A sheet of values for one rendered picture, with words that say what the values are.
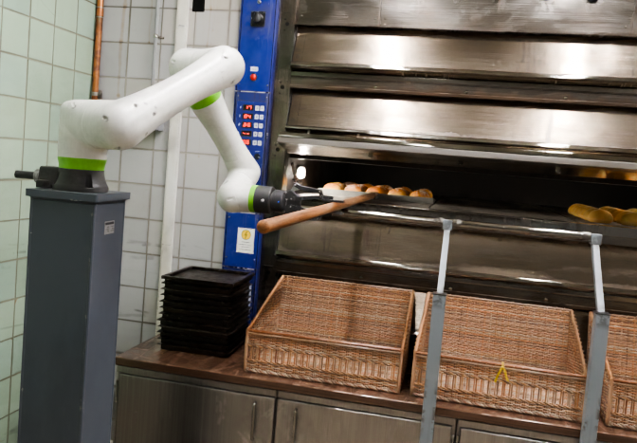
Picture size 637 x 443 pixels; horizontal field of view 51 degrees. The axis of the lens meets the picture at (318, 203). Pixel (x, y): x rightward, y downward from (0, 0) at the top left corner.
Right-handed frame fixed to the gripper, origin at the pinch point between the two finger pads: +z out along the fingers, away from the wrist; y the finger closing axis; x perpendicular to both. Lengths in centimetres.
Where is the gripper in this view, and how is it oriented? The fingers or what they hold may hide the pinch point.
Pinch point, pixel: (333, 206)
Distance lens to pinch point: 218.3
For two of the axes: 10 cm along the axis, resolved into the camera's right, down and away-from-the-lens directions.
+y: -0.8, 9.9, 0.7
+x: -2.2, 0.5, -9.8
